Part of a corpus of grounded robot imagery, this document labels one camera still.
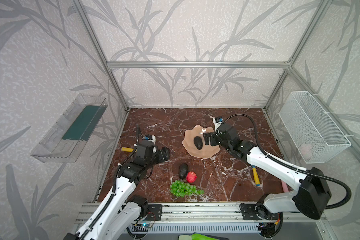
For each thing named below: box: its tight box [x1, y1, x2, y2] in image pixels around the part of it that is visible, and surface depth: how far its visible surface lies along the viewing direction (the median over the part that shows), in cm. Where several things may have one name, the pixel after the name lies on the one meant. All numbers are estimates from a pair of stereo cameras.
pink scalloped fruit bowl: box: [182, 125, 221, 159], surface depth 98 cm
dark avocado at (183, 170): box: [178, 163, 189, 180], surface depth 86 cm
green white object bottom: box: [178, 232, 230, 240], surface depth 68 cm
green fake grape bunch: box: [169, 180, 205, 198], surface depth 79 cm
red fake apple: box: [186, 171, 198, 184], surface depth 84 cm
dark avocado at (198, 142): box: [193, 136, 203, 150], surface depth 98 cm
